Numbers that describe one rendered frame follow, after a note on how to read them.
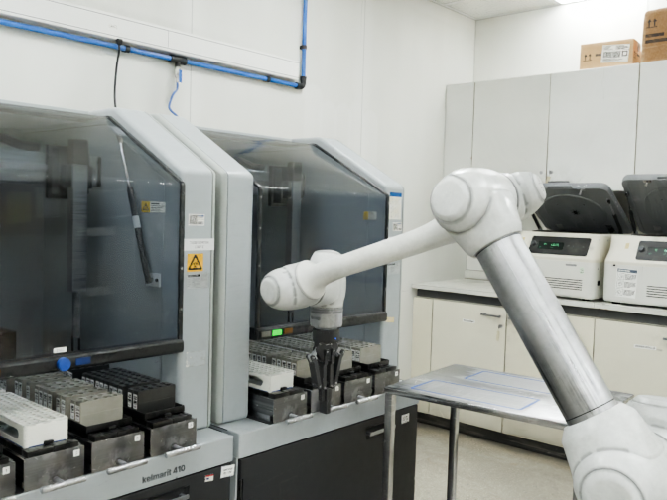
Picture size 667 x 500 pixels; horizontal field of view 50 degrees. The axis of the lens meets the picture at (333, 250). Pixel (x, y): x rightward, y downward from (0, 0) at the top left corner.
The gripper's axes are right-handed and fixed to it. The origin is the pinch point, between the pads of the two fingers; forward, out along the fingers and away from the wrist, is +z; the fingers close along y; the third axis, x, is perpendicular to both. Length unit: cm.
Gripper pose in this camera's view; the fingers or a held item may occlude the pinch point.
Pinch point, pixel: (325, 400)
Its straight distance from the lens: 200.7
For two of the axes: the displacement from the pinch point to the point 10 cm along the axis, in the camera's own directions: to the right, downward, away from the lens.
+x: 7.0, 0.5, -7.2
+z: -0.2, 10.0, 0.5
